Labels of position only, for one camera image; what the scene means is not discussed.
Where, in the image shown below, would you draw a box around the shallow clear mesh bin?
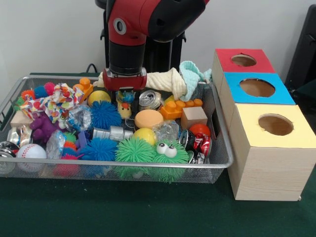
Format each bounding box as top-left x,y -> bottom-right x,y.
0,75 -> 234,184

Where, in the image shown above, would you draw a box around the wooden box with three holes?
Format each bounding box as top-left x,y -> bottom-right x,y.
210,48 -> 316,201

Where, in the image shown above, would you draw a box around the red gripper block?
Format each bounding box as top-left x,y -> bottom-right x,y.
103,69 -> 148,105

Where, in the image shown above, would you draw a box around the dark green table cloth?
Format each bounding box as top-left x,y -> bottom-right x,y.
0,73 -> 316,237

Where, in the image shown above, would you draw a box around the green furry googly-eyed toy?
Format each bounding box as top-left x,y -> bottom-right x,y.
151,141 -> 191,184

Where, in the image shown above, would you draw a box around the round orange disc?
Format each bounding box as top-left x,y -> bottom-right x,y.
134,109 -> 164,130

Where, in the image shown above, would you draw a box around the crushed red soda can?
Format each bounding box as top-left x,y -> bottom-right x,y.
179,130 -> 213,158

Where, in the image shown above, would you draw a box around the blue spiky ball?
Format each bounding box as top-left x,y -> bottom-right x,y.
90,101 -> 122,130
79,137 -> 119,162

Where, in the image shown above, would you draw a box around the mint green muslin cloth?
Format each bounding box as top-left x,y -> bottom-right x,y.
178,61 -> 212,103

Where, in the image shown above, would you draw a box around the small yellow duck toy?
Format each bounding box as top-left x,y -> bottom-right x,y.
118,103 -> 133,119

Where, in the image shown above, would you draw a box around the orange toy building blocks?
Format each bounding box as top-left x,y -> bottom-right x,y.
159,98 -> 204,119

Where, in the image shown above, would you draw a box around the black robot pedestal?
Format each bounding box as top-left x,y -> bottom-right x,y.
95,0 -> 199,75

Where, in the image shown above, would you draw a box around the small wooden cube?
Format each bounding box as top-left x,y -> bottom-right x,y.
181,107 -> 208,130

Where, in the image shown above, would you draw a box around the large yellow ball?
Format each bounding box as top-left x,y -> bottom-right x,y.
88,90 -> 112,106

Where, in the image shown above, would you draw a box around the black upright panel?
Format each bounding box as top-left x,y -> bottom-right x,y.
285,5 -> 316,93

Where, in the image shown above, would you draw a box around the cream yellow muslin cloth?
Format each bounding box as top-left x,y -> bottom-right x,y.
96,68 -> 187,102

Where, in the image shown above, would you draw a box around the black cable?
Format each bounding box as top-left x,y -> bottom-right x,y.
86,63 -> 99,75

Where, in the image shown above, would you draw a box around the green spiky ball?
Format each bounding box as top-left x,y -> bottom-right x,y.
115,137 -> 157,165

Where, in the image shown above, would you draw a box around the silver drink can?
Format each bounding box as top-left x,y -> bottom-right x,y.
138,90 -> 163,111

